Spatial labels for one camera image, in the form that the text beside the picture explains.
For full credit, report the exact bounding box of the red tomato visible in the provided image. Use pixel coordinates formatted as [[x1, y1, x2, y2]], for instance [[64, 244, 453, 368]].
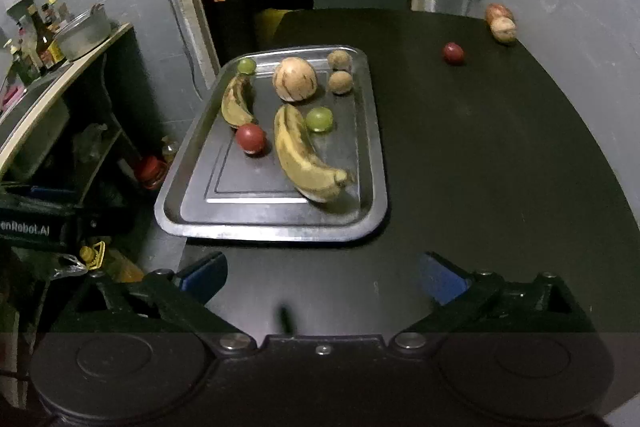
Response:
[[442, 42, 465, 65], [235, 124, 267, 155]]

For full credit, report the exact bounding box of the spotted banana long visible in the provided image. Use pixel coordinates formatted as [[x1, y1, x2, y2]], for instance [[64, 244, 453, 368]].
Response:
[[273, 104, 354, 202]]

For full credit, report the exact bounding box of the spotted banana short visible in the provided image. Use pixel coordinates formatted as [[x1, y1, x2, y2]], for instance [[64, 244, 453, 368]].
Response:
[[220, 74, 255, 129]]

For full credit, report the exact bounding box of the large green grape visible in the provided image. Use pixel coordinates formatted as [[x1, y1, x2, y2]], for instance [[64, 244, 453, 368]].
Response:
[[305, 106, 334, 133]]

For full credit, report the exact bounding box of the wooden counter shelf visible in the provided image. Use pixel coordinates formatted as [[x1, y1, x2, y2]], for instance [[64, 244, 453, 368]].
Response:
[[1, 23, 134, 176]]

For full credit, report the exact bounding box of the silver metal tray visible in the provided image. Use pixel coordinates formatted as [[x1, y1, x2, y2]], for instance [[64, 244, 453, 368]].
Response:
[[155, 44, 388, 242]]

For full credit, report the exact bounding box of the red lidded jar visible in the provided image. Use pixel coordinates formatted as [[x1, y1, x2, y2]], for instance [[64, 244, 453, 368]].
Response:
[[134, 156, 168, 190]]

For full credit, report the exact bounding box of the small oil bottle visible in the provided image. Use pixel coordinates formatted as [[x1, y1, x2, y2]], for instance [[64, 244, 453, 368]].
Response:
[[162, 135, 179, 165]]

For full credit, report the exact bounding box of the dark sauce bottle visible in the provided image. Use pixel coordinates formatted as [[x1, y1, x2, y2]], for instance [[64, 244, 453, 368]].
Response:
[[27, 4, 65, 70]]

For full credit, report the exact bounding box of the metal cooking pot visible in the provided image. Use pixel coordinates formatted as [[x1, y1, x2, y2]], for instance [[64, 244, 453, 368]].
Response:
[[55, 3, 112, 62]]

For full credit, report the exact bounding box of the small green grape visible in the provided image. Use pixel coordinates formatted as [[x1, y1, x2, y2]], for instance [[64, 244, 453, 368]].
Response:
[[236, 57, 257, 76]]

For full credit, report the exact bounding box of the brown round fruit near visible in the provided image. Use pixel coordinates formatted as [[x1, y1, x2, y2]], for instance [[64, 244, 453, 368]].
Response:
[[328, 70, 354, 95]]

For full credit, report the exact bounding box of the brown round fruit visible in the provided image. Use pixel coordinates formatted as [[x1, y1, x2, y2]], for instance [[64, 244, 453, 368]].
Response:
[[326, 49, 352, 72], [328, 70, 354, 95]]

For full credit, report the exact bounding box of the striped tan melon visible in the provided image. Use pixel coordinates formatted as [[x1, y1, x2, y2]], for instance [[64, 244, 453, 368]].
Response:
[[272, 56, 318, 102]]

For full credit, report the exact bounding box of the brown round fruit far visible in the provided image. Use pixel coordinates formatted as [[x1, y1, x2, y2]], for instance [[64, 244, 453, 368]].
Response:
[[326, 49, 352, 72]]

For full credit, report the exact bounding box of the reddish apple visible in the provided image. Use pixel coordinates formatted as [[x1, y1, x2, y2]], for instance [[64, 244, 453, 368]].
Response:
[[485, 3, 514, 25]]

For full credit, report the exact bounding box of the oil bottle yellow handle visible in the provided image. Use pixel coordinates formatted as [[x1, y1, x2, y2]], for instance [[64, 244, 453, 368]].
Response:
[[79, 241, 144, 283]]

